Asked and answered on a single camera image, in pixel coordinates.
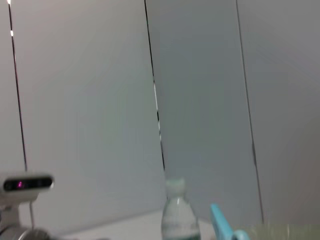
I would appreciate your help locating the green translucent fruit bowl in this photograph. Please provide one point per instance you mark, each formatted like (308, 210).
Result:
(287, 232)

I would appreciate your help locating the blue and teal scissors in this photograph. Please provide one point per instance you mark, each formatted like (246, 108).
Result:
(222, 225)

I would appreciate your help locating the clear bottle with green label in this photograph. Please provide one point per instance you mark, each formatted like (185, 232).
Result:
(178, 220)

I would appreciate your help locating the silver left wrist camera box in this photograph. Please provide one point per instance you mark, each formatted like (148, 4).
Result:
(25, 185)

